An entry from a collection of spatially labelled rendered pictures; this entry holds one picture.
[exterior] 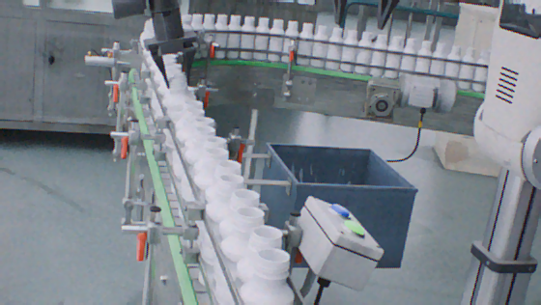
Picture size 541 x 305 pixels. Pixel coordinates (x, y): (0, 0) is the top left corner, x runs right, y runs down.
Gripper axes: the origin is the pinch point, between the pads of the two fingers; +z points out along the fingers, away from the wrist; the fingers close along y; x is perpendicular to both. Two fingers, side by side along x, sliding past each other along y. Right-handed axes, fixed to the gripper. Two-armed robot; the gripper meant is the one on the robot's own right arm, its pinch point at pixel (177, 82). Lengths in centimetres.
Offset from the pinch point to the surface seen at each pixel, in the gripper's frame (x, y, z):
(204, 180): 37.3, 1.5, 6.4
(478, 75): -112, -128, 48
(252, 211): 58, -2, 4
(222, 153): 34.5, -2.3, 3.9
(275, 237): 67, -3, 3
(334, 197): -10, -33, 37
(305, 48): -134, -63, 30
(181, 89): 2.0, -0.3, 1.0
